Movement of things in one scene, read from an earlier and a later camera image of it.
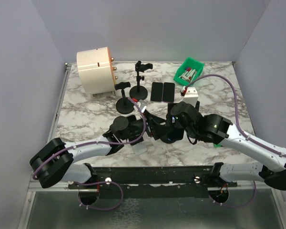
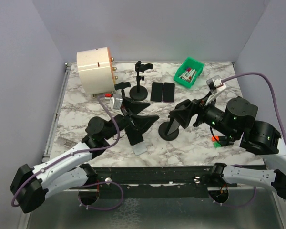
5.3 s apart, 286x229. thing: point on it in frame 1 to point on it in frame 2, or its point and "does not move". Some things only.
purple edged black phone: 168,93 does not move
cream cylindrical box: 97,71 does not move
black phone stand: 137,92 does not move
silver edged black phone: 157,91 does not move
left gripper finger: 155,119 to 134,107
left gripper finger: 159,131 to 143,122
